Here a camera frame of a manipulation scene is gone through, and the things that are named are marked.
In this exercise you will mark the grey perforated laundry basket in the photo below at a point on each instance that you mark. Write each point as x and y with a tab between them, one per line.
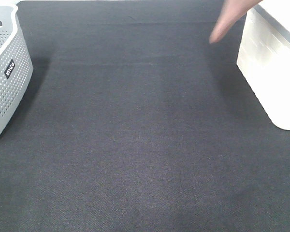
15	64

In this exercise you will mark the white plastic bin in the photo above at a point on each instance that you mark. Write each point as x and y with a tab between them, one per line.
264	58

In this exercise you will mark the black table mat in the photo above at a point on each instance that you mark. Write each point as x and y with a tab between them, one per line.
133	122

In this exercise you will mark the person's bare hand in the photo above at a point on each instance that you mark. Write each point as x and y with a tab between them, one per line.
231	12

